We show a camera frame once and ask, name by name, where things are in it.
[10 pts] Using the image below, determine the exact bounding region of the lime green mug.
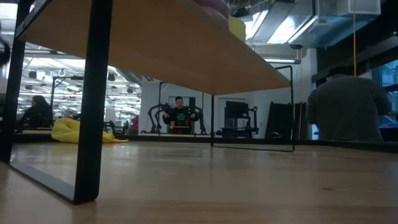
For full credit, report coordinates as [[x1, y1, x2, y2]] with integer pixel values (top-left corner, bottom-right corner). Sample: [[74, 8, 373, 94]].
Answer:
[[228, 16, 247, 44]]

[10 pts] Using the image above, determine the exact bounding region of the purple ribbed mug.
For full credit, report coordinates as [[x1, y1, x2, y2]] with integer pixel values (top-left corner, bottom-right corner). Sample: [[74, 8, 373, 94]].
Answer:
[[192, 0, 231, 28]]

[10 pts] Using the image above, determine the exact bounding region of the person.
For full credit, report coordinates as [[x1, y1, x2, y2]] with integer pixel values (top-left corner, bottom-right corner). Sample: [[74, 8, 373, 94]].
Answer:
[[162, 95, 200, 135], [306, 73, 393, 142], [17, 95, 54, 130]]

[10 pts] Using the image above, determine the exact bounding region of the wooden background table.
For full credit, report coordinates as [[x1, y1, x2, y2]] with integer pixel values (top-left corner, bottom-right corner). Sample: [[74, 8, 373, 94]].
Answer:
[[169, 125, 190, 134]]

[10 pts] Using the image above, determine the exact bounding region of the black leaning panel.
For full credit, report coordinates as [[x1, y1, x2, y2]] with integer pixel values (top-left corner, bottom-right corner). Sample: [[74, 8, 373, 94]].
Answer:
[[266, 101, 295, 139]]

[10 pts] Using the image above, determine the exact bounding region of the ceiling light strip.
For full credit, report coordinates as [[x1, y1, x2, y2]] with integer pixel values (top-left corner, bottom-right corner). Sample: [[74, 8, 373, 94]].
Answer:
[[263, 57, 302, 65]]

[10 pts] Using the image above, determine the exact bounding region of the yellow cloth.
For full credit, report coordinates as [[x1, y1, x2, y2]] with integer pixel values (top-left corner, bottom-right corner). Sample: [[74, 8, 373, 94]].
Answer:
[[51, 117, 129, 144]]

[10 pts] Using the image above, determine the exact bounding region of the silver ventilation duct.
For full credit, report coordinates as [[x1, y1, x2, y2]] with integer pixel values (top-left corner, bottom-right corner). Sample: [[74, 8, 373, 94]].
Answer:
[[247, 0, 382, 65]]

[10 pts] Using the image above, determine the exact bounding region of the black aluminium table frame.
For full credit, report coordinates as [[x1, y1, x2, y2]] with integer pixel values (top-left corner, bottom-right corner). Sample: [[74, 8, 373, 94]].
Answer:
[[12, 133, 398, 154]]

